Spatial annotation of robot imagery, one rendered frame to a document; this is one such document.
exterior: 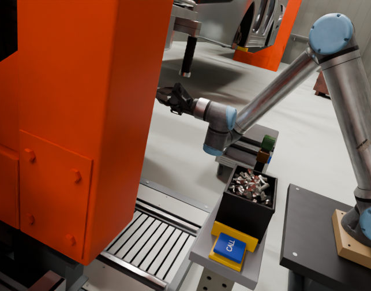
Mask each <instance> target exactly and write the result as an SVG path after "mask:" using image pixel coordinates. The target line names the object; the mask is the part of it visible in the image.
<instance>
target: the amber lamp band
mask: <svg viewBox="0 0 371 291"><path fill-rule="evenodd" d="M270 154H271V151H270V152H269V153H267V152H264V151H261V148H260V149H259V151H258V154H257V157H256V161H259V162H261V163H265V164H267V162H268V160H269V157H270Z"/></svg>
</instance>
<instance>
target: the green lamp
mask: <svg viewBox="0 0 371 291"><path fill-rule="evenodd" d="M275 141H276V138H275V137H272V136H269V135H265V136H264V138H263V141H262V143H261V148H263V149H266V150H269V151H272V149H273V147H274V144H275Z"/></svg>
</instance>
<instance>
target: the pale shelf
mask: <svg viewBox="0 0 371 291"><path fill-rule="evenodd" d="M222 197H223V192H222V194H221V196H220V198H219V200H218V202H217V204H216V205H215V207H214V209H213V211H212V212H211V214H210V216H209V218H208V220H207V222H206V224H205V225H204V227H203V229H202V231H201V233H200V235H199V237H198V238H197V240H196V242H195V244H194V246H193V248H192V250H191V251H190V255H189V260H191V261H193V262H195V263H197V264H199V265H201V266H203V267H205V268H207V269H209V270H211V271H213V272H215V273H217V274H219V275H221V276H223V277H226V278H228V279H230V280H232V281H234V282H236V283H238V284H240V285H242V286H244V287H246V288H248V289H250V290H255V287H256V285H257V283H258V277H259V273H260V267H261V262H262V258H263V252H264V246H265V241H266V236H267V231H268V228H267V229H266V232H265V234H264V237H263V239H262V241H261V243H260V244H259V243H257V245H256V248H255V250H254V252H250V251H248V250H246V252H245V256H244V259H243V263H242V267H241V270H240V272H239V271H236V270H234V269H232V268H230V267H228V266H225V265H223V264H221V263H219V262H217V261H215V260H213V259H211V258H209V254H210V252H211V249H212V247H213V245H214V243H215V240H216V238H217V236H214V235H213V234H211V231H212V228H213V223H214V221H215V218H216V214H217V212H218V209H219V206H220V202H221V200H222Z"/></svg>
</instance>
